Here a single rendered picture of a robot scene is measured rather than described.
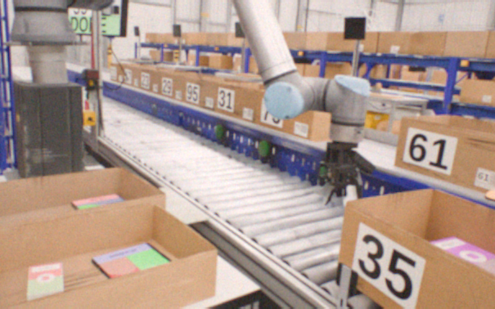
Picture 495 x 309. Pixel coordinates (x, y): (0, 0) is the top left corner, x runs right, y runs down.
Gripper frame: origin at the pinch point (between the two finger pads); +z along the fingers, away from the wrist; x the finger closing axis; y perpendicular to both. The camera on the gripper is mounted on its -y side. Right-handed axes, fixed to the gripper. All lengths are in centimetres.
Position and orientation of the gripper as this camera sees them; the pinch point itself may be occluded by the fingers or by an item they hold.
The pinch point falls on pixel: (341, 209)
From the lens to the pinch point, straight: 120.0
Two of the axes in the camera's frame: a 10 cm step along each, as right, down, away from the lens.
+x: 5.6, 2.3, -7.9
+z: -0.7, 9.7, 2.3
